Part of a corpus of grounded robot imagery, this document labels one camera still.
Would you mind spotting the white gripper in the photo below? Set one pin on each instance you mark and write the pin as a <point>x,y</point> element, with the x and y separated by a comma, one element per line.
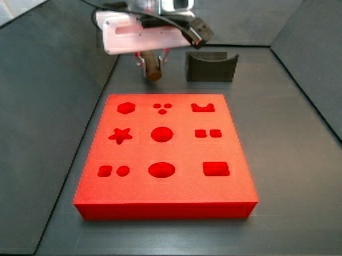
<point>124,36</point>

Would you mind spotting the brown oval cylinder peg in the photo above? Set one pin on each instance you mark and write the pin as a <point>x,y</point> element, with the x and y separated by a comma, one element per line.
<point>152,70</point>

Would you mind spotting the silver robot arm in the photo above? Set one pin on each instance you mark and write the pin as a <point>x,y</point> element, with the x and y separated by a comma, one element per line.
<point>176,8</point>

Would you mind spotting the dark grey cradle fixture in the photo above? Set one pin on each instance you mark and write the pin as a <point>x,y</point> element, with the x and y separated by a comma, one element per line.
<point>209,66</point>

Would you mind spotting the red foam shape-hole block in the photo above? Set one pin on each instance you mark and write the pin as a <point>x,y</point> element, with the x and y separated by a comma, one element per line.
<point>165,161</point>

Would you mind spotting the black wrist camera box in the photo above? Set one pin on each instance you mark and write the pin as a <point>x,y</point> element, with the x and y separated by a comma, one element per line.
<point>197,33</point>

